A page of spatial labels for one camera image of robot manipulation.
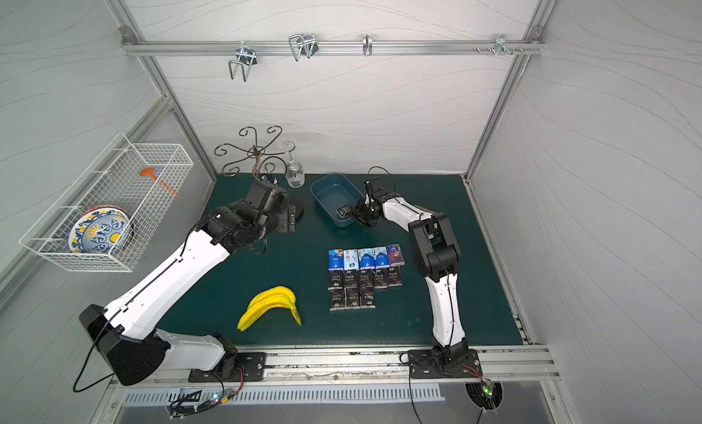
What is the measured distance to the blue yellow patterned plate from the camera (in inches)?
23.4

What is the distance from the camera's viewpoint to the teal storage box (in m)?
1.10

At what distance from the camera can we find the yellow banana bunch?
0.80m
